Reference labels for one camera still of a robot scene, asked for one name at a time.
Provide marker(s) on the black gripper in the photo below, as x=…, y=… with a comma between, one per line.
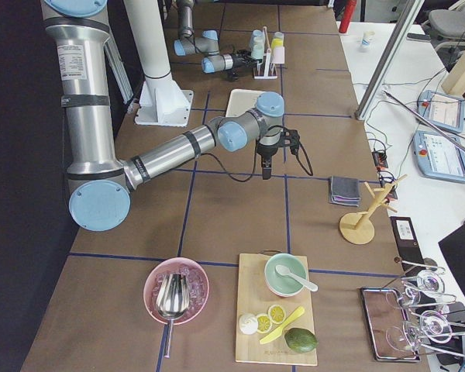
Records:
x=266, y=149
x=239, y=60

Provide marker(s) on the green cup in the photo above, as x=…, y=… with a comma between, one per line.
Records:
x=257, y=51

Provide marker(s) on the beige rabbit tray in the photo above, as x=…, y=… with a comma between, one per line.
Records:
x=241, y=100

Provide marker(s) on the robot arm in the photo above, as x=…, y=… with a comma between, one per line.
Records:
x=187, y=43
x=106, y=169

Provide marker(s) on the pink cup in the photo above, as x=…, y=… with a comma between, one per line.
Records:
x=278, y=55

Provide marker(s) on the yellow cup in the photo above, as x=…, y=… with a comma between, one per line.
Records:
x=277, y=41

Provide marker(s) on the paper cup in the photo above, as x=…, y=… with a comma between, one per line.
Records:
x=366, y=40

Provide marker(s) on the grey folded cloth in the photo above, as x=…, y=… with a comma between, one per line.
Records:
x=344, y=191

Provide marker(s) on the white spoon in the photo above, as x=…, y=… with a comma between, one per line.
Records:
x=286, y=272

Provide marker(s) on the wooden mug tree stand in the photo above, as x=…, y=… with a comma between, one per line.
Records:
x=356, y=227

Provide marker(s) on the red bottle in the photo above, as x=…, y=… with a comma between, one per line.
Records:
x=349, y=9

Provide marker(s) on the wooden cutting board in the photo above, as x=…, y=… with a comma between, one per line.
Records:
x=268, y=305

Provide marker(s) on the pink bowl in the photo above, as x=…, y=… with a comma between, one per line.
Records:
x=197, y=285

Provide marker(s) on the lemon slice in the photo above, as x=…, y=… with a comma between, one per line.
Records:
x=277, y=313

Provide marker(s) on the yellow plastic knife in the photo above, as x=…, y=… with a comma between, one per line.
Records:
x=275, y=334

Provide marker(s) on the black box with label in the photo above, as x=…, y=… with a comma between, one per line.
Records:
x=405, y=238

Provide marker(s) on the metal scoop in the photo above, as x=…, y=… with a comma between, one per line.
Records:
x=172, y=302

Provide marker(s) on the lemon slice two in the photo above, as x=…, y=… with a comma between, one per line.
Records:
x=264, y=323

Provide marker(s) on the teach pendant near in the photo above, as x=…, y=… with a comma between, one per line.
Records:
x=438, y=158

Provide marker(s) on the teach pendant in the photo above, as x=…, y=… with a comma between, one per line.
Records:
x=438, y=158
x=445, y=111

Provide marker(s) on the teach pendant far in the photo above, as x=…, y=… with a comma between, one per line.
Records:
x=445, y=111

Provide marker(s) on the avocado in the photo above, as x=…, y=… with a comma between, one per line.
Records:
x=300, y=340

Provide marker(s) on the green tipped metal stand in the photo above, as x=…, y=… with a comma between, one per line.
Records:
x=427, y=123

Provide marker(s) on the grey office chair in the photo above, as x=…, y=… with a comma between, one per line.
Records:
x=449, y=25

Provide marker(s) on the wine glass two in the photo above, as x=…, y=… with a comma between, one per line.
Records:
x=431, y=328

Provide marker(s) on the white wire cup rack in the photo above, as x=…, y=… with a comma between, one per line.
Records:
x=265, y=68

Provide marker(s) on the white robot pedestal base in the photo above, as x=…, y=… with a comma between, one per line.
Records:
x=162, y=102

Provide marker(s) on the aluminium frame post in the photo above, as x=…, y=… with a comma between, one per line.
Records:
x=405, y=21

